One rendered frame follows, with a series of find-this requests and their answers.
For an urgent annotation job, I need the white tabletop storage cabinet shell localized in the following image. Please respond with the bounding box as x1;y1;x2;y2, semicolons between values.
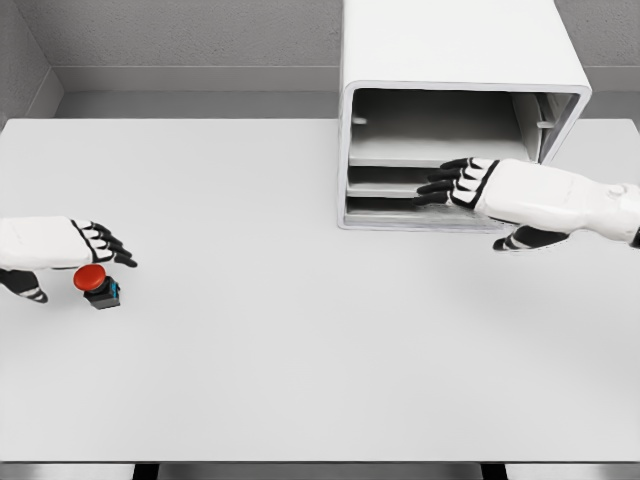
337;0;594;234

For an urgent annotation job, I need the red button load switch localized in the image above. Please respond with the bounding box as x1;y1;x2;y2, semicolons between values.
72;264;123;312

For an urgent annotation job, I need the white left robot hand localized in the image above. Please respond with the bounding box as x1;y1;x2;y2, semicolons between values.
0;215;139;305

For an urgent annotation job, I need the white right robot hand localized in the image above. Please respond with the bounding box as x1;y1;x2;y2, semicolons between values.
413;156;602;253

